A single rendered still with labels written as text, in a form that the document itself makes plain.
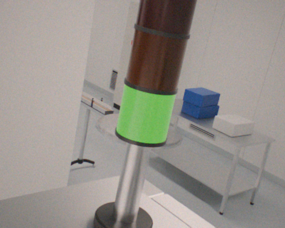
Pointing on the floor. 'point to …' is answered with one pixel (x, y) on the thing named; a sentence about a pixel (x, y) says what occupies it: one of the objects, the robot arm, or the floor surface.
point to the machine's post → (151, 190)
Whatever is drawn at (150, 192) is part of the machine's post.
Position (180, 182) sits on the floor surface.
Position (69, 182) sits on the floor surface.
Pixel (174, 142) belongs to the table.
